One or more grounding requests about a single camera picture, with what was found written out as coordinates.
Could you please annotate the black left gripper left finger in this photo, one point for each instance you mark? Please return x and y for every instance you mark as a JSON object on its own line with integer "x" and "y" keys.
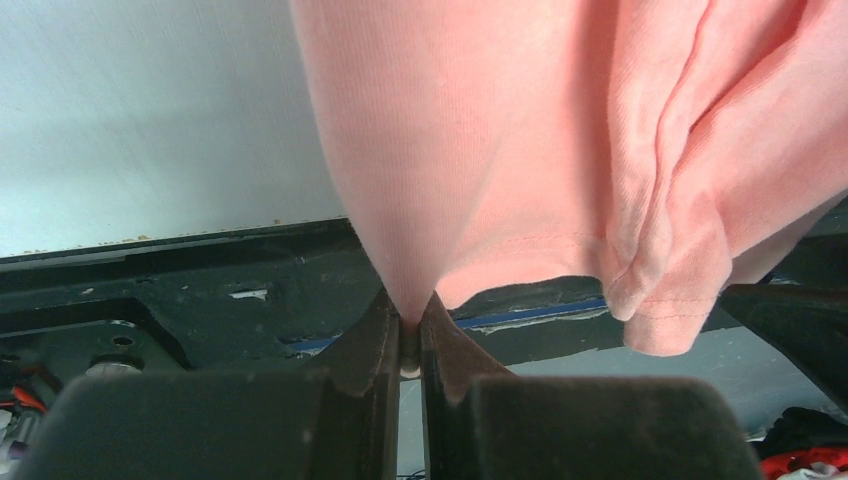
{"x": 335, "y": 417}

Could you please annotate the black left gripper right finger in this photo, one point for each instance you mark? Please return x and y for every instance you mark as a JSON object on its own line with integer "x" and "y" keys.
{"x": 484, "y": 422}

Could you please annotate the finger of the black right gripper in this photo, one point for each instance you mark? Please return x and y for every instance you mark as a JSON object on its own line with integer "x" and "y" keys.
{"x": 807, "y": 325}

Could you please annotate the pink t-shirt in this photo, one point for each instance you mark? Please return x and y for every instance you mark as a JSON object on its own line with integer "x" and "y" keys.
{"x": 668, "y": 149}

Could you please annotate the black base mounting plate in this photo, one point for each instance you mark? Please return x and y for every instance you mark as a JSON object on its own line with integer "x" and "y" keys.
{"x": 279, "y": 297}

